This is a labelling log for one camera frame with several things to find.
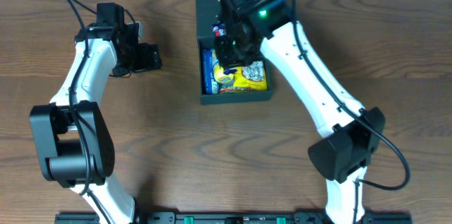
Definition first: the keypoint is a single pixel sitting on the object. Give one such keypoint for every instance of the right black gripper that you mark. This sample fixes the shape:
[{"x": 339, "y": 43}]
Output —
[{"x": 232, "y": 56}]

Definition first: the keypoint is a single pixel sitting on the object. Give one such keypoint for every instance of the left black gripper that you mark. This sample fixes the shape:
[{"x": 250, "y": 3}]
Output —
[{"x": 149, "y": 57}]

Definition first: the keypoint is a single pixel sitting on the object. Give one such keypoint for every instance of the dark blue Dairy Milk bar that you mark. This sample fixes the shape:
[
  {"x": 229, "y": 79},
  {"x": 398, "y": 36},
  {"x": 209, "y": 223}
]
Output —
[{"x": 219, "y": 30}]

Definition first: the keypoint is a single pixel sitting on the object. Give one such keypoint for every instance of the yellow sunflower seed bag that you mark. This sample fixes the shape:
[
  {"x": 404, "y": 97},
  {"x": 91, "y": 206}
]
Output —
[{"x": 253, "y": 76}]

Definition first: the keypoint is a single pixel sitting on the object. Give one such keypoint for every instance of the yellow plastic candy canister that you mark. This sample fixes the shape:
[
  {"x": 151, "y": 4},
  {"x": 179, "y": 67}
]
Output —
[{"x": 220, "y": 74}]

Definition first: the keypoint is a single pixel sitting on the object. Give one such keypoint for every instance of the green Haribo gummy bag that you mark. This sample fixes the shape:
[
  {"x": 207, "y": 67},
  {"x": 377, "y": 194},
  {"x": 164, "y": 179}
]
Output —
[{"x": 234, "y": 90}]

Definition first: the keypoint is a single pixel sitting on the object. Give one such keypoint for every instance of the blue Oreo cookie pack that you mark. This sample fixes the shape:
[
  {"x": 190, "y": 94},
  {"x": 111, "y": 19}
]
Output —
[{"x": 210, "y": 84}]

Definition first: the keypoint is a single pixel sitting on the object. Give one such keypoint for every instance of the black gift box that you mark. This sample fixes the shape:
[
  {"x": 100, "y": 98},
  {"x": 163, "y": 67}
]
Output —
[{"x": 206, "y": 11}]

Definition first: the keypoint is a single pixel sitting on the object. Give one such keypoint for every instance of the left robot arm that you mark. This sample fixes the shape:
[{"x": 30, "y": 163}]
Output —
[{"x": 73, "y": 144}]

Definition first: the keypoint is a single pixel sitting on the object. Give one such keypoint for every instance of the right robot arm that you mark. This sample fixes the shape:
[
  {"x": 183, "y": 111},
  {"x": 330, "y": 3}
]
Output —
[{"x": 346, "y": 146}]

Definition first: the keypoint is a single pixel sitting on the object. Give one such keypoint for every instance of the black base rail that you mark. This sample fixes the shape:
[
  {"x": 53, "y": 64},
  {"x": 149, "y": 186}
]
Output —
[{"x": 301, "y": 217}]

